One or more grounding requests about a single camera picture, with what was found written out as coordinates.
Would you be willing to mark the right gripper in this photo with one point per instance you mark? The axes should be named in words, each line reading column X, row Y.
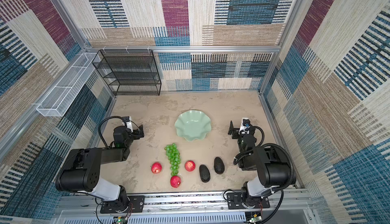
column 233, row 129

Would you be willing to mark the light green wavy fruit bowl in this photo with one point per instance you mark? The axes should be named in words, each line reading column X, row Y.
column 193, row 125

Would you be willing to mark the red fake apple front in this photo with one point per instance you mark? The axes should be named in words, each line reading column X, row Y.
column 175, row 181

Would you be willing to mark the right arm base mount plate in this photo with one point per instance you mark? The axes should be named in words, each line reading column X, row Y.
column 238, row 200

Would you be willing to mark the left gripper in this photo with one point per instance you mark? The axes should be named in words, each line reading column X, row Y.
column 136, row 131

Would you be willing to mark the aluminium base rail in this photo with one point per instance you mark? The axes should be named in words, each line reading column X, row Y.
column 294, row 206

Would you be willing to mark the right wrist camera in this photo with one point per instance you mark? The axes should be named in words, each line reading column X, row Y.
column 245, row 126

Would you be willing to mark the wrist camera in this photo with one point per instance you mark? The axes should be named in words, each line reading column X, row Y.
column 128, row 123
column 245, row 126

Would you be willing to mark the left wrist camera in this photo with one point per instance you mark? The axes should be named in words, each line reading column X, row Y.
column 128, row 123

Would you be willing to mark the black wire mesh shelf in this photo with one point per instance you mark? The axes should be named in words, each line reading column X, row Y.
column 129, row 72

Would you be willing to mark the white wire mesh basket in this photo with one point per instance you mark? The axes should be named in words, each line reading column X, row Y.
column 62, row 95

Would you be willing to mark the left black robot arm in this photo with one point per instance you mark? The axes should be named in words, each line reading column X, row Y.
column 81, row 170

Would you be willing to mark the dark fake avocado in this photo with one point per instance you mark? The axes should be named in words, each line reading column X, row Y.
column 219, row 166
column 204, row 174

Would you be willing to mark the green fake grape bunch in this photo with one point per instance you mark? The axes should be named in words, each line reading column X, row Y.
column 174, row 158

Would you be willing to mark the red fake apple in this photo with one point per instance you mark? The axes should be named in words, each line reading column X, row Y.
column 190, row 166
column 156, row 168
column 175, row 181

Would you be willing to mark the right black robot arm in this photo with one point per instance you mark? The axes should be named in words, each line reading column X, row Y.
column 273, row 164

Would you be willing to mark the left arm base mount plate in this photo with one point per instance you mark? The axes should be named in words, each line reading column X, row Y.
column 133, row 204

